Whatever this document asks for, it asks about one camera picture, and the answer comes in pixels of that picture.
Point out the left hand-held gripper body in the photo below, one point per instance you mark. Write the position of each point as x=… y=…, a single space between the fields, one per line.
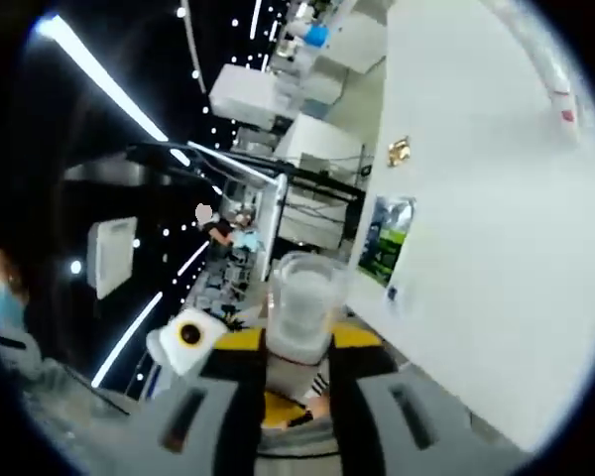
x=186 y=342

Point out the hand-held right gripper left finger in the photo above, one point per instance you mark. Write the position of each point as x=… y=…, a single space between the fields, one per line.
x=203 y=411

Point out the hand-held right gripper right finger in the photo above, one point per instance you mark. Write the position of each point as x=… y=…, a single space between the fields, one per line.
x=377 y=396

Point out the clear plastic cup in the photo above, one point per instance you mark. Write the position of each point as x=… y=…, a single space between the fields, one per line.
x=305 y=307

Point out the white skincare tube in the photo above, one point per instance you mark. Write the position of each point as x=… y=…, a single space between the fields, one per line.
x=550 y=74

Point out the white ceiling air conditioner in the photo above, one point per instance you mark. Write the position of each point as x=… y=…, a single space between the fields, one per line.
x=110 y=258

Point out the green black packet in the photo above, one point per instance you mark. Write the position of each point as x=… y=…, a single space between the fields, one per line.
x=387 y=240

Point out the person's masked head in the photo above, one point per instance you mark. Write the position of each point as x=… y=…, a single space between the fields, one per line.
x=2 y=292

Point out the small gold item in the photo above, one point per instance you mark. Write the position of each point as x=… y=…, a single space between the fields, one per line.
x=399 y=151

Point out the long ceiling light strip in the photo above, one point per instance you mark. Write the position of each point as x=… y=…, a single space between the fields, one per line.
x=104 y=79

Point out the blue bin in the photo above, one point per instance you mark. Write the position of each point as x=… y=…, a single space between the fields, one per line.
x=316 y=35

